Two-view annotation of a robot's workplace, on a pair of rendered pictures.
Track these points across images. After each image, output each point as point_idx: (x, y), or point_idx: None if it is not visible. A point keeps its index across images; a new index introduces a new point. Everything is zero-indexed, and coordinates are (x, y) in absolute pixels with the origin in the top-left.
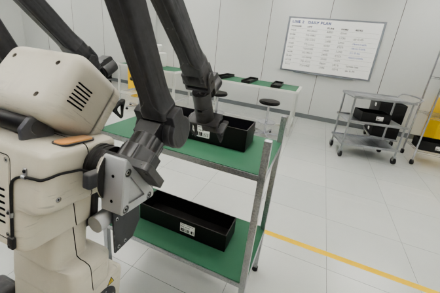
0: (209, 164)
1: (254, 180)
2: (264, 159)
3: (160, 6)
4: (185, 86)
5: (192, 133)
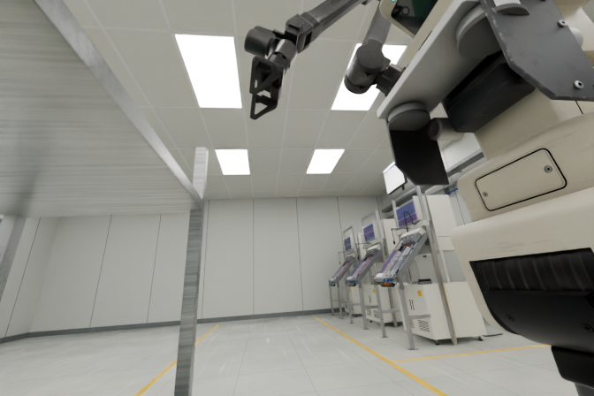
0: (178, 171)
1: (201, 207)
2: (205, 173)
3: (356, 3)
4: (299, 33)
5: (266, 87)
